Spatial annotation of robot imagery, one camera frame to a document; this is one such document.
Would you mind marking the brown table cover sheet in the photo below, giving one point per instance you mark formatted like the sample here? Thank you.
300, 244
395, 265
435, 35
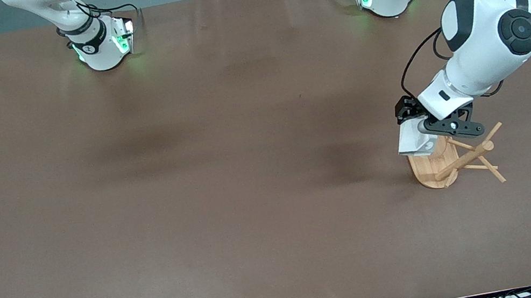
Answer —
269, 170

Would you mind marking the white faceted cup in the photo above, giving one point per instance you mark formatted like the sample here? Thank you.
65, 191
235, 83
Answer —
411, 139

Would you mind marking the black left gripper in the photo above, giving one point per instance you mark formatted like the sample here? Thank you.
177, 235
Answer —
406, 109

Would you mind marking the wooden cup rack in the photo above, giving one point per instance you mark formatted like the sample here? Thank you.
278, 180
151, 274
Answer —
464, 160

